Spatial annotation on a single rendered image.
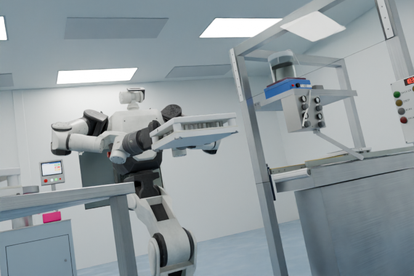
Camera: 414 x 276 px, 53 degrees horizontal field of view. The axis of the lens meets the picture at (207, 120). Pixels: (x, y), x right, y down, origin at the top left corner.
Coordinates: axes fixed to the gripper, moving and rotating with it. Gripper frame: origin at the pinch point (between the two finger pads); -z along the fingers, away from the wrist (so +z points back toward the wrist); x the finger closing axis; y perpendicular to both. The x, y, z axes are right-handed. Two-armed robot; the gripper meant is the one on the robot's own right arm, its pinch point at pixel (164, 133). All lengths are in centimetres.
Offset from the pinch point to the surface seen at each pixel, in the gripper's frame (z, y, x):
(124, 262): -1, 33, 41
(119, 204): -2.1, 32.3, 24.3
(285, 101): -19, -93, -18
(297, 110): -26, -90, -11
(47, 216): 238, -130, 14
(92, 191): -2.6, 43.1, 19.8
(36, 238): 244, -120, 32
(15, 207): 1, 65, 21
